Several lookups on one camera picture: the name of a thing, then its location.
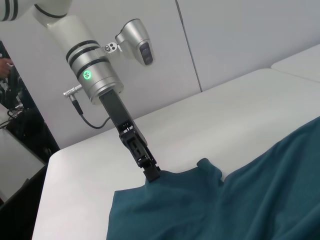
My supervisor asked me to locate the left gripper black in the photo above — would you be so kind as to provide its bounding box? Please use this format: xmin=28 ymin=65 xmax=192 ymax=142
xmin=99 ymin=88 xmax=161 ymax=183

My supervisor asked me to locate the grey side cabinet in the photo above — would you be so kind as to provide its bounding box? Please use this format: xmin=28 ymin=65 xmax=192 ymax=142
xmin=0 ymin=102 xmax=49 ymax=240

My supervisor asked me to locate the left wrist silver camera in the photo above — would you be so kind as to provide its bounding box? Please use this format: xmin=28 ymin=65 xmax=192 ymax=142
xmin=94 ymin=17 xmax=156 ymax=67

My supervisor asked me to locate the operator bare hand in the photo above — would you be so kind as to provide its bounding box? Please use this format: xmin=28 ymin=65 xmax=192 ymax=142
xmin=0 ymin=57 xmax=14 ymax=76

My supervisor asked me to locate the teal blue printed t-shirt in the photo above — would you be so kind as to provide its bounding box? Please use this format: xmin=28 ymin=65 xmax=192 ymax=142
xmin=105 ymin=117 xmax=320 ymax=240

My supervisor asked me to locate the left arm cable with connector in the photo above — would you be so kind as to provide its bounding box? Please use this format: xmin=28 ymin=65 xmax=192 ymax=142
xmin=62 ymin=84 xmax=112 ymax=130

